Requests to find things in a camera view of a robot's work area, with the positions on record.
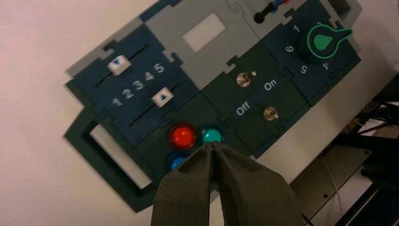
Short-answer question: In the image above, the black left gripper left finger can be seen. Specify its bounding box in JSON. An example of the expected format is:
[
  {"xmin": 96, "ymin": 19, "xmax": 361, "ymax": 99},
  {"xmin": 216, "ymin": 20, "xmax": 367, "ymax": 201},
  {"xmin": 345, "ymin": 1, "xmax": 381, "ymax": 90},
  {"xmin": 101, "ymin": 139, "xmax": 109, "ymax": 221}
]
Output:
[{"xmin": 150, "ymin": 141, "xmax": 215, "ymax": 226}]

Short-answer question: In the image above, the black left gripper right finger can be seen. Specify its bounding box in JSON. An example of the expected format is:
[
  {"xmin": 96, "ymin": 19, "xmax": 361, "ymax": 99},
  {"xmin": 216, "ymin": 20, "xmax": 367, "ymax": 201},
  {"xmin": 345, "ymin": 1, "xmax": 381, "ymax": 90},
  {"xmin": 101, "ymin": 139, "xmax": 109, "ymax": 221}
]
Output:
[{"xmin": 213, "ymin": 141, "xmax": 308, "ymax": 226}]

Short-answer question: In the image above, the green push button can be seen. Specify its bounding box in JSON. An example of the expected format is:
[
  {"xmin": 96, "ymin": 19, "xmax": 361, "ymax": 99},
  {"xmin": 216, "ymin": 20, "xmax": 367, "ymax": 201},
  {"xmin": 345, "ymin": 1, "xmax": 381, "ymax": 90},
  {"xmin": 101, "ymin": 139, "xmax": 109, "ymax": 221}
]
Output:
[{"xmin": 198, "ymin": 124, "xmax": 224, "ymax": 145}]

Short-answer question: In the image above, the blue push button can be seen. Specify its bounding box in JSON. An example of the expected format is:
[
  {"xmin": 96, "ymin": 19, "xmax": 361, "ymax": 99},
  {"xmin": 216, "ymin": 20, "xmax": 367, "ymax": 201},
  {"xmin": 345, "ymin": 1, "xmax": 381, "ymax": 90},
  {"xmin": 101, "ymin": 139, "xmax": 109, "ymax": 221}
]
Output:
[{"xmin": 167, "ymin": 151, "xmax": 190, "ymax": 172}]

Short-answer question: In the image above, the dark green button panel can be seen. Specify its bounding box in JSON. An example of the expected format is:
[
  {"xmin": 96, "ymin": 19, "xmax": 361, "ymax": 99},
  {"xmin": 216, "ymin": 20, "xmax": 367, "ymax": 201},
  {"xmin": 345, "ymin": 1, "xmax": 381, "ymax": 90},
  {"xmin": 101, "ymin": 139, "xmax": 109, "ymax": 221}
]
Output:
[{"xmin": 135, "ymin": 93, "xmax": 253, "ymax": 185}]

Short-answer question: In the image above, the red push button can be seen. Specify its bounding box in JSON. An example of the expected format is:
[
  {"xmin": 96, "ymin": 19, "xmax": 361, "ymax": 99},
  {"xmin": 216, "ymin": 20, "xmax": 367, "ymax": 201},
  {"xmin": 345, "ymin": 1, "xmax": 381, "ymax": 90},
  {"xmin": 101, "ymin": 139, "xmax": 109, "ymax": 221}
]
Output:
[{"xmin": 168, "ymin": 122, "xmax": 198, "ymax": 150}]

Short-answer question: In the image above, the dark green toggle panel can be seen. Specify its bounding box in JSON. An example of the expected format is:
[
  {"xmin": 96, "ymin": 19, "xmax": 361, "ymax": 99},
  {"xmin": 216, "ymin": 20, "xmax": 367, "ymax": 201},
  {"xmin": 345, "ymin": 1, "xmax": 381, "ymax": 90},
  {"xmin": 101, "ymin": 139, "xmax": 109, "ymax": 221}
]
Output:
[{"xmin": 201, "ymin": 41, "xmax": 311, "ymax": 159}]

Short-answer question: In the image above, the white slider knob up arrow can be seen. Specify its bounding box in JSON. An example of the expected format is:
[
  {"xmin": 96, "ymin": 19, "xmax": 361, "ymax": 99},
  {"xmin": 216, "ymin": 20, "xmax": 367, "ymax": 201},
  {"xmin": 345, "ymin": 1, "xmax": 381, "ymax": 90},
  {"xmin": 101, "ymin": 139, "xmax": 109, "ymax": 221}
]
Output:
[{"xmin": 151, "ymin": 87, "xmax": 175, "ymax": 109}]

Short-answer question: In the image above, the blue numbered slider panel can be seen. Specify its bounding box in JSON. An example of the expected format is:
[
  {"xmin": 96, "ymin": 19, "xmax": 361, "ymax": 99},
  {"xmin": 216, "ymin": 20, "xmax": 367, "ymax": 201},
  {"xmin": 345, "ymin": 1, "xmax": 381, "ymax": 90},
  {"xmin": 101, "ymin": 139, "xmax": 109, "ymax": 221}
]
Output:
[{"xmin": 72, "ymin": 24, "xmax": 200, "ymax": 146}]

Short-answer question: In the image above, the blue numbered dial panel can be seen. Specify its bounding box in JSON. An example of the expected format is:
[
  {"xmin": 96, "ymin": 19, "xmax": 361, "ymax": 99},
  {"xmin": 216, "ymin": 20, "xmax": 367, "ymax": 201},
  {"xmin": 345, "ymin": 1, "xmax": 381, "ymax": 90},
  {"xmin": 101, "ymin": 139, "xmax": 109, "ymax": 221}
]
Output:
[{"xmin": 260, "ymin": 0, "xmax": 362, "ymax": 107}]

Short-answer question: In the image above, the white slider knob down arrow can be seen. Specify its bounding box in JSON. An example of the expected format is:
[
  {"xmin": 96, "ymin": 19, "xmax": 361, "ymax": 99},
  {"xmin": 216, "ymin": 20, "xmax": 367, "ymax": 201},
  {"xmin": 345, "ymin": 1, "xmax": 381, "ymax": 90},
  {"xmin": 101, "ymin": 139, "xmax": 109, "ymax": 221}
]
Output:
[{"xmin": 107, "ymin": 55, "xmax": 132, "ymax": 76}]

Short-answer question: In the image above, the grey panel with window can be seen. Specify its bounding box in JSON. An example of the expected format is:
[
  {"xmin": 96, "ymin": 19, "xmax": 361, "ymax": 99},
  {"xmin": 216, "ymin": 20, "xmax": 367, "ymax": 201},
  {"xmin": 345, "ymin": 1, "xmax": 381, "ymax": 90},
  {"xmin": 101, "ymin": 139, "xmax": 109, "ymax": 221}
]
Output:
[{"xmin": 145, "ymin": 0, "xmax": 261, "ymax": 90}]

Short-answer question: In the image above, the black green rotary knob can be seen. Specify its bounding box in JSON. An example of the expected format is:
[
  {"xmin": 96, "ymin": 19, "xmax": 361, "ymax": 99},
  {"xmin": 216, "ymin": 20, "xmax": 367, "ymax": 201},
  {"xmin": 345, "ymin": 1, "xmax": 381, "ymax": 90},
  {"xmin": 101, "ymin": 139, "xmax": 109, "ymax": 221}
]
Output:
[{"xmin": 296, "ymin": 24, "xmax": 354, "ymax": 65}]

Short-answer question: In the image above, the black banana plug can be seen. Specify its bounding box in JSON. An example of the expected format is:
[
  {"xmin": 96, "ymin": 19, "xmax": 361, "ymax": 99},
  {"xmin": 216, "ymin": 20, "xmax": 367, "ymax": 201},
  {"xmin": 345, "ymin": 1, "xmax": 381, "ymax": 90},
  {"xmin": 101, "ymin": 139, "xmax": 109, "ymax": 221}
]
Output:
[{"xmin": 253, "ymin": 0, "xmax": 290, "ymax": 24}]

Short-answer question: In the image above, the grey plug socket panel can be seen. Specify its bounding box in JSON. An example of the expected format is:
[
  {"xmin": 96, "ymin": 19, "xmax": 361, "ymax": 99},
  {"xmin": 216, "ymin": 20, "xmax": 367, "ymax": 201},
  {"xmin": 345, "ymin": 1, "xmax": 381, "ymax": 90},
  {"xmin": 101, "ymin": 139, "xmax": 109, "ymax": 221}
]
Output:
[{"xmin": 226, "ymin": 0, "xmax": 312, "ymax": 40}]

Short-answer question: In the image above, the metal base plate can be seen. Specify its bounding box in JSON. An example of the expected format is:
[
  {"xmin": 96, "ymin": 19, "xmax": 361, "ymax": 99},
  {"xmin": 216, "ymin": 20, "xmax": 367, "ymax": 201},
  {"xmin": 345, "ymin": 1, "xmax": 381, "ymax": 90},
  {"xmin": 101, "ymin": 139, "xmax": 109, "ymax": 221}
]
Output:
[{"xmin": 289, "ymin": 144, "xmax": 373, "ymax": 226}]

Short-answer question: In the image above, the silver toggle switch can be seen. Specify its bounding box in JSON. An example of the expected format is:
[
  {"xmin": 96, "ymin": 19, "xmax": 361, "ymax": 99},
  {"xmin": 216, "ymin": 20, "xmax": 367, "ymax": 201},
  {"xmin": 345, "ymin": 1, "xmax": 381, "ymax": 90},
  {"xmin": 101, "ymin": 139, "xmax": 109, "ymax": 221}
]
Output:
[
  {"xmin": 263, "ymin": 106, "xmax": 279, "ymax": 121},
  {"xmin": 236, "ymin": 71, "xmax": 258, "ymax": 88}
]

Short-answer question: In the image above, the dark green frame panel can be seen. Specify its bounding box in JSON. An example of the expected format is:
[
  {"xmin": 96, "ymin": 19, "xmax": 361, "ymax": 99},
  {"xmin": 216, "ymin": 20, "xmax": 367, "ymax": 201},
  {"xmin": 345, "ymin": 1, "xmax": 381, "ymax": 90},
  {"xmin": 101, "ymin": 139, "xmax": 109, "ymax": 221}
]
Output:
[{"xmin": 64, "ymin": 79, "xmax": 159, "ymax": 214}]

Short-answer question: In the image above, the black cable bundle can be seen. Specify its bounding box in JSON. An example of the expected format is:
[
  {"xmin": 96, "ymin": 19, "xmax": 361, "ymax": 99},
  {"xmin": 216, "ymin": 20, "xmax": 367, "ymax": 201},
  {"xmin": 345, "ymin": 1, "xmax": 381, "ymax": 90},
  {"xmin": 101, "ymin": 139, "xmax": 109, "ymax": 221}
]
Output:
[{"xmin": 330, "ymin": 73, "xmax": 399, "ymax": 226}]

